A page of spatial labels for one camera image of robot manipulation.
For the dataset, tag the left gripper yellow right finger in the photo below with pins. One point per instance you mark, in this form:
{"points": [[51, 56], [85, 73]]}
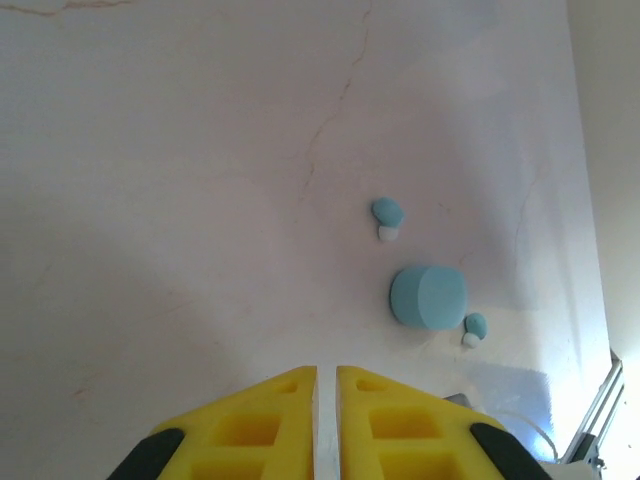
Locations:
{"points": [[400, 435]]}

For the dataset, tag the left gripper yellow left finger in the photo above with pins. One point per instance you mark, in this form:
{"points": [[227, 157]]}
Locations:
{"points": [[240, 435]]}

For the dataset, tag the blue earbud charging case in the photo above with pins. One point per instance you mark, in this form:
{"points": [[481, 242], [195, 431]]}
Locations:
{"points": [[427, 297]]}

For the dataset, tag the left aluminium table side rail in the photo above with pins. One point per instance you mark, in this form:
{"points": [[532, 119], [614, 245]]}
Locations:
{"points": [[597, 415]]}

